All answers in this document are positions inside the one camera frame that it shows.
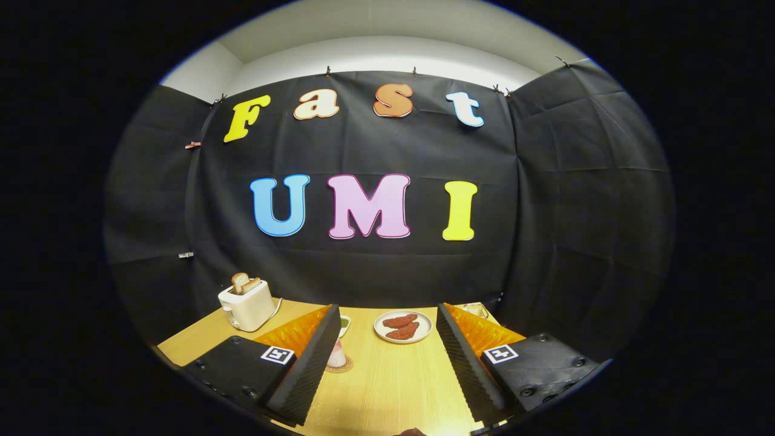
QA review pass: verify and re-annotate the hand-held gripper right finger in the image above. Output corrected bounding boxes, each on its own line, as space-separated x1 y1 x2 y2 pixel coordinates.
436 303 612 424

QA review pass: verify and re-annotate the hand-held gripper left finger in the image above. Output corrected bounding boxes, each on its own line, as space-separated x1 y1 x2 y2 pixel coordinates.
182 304 343 428

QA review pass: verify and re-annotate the white round plate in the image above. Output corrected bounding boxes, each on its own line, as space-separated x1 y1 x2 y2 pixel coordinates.
374 310 433 345

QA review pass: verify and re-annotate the wooden table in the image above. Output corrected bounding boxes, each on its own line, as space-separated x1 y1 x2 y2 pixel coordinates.
157 299 527 436

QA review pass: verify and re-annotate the cream toaster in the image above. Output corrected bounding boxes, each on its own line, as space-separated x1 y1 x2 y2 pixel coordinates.
218 279 276 332

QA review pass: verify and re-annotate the black backdrop cloth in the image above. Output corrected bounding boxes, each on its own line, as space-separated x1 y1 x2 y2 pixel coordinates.
103 59 676 364

